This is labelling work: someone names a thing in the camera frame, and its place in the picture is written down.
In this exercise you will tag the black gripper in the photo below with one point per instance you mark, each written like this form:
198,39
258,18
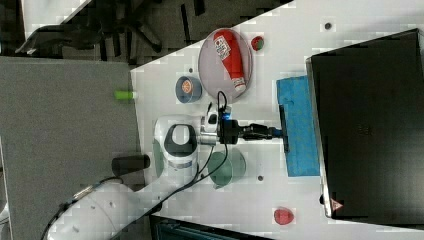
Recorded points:
230,131

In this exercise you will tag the black toaster oven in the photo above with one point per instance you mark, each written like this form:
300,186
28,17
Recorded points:
356,121

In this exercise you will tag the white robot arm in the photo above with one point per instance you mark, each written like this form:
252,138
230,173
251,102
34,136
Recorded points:
104,211

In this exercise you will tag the green round cup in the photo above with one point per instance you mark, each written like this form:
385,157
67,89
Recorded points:
224,169

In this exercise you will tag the blue small bowl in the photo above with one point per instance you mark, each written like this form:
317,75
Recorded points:
194,96

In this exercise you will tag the grey round plate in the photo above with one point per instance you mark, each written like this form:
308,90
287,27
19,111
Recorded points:
213,74

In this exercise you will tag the orange slice toy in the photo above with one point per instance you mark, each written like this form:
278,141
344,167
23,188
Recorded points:
187,86

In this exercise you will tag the red toy strawberry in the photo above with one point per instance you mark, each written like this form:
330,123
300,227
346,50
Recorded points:
257,43
283,216

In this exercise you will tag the red ketchup bottle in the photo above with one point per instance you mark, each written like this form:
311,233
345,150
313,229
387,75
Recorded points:
228,50

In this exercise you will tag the green marker cap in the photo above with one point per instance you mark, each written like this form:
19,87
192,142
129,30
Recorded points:
125,95

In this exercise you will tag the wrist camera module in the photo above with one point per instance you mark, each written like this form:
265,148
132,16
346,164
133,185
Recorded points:
215,115

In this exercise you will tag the black cylinder post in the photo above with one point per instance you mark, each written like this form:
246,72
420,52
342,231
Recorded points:
128,164

